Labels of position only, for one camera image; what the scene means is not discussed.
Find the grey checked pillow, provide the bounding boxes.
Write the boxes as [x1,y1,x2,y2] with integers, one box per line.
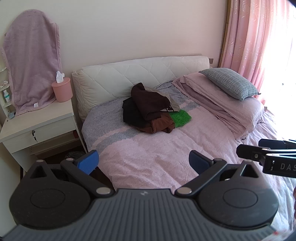
[198,68,261,102]

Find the white corner shelf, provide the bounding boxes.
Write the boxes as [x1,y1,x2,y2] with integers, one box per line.
[0,62,15,121]

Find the pink pillow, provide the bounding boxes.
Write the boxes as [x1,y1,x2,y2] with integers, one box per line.
[217,95,265,138]

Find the dark brown and grey sweater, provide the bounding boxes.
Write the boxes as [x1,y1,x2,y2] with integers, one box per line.
[131,83,181,121]

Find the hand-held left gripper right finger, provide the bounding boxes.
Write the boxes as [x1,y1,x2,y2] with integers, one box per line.
[175,150,263,198]

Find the white nightstand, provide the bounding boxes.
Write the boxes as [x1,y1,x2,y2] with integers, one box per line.
[0,98,87,172]

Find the purple towel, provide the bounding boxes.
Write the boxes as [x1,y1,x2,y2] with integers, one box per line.
[2,10,62,116]

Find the pink folded quilt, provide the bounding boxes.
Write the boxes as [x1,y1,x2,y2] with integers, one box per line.
[171,72,255,141]

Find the black garment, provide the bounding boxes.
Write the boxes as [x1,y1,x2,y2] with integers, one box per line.
[122,97,151,129]

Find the wooden window frame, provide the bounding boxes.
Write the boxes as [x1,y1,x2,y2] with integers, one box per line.
[218,0,232,67]

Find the pink curtain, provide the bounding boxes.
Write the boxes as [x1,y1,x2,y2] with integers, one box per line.
[218,0,296,112]

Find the green knitted cloth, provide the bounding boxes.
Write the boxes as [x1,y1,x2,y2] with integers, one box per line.
[168,110,192,128]

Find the white quilted headboard cushion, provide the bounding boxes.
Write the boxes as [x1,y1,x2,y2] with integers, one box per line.
[71,55,210,121]

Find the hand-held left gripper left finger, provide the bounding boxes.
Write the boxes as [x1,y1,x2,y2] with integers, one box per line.
[30,150,115,198]

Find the pink round tissue holder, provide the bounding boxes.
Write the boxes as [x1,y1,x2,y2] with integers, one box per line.
[51,77,73,103]

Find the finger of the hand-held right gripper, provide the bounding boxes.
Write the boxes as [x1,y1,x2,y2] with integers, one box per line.
[258,138,296,150]
[236,144,270,166]

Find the brown garment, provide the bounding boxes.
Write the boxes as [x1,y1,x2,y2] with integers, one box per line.
[139,112,176,134]

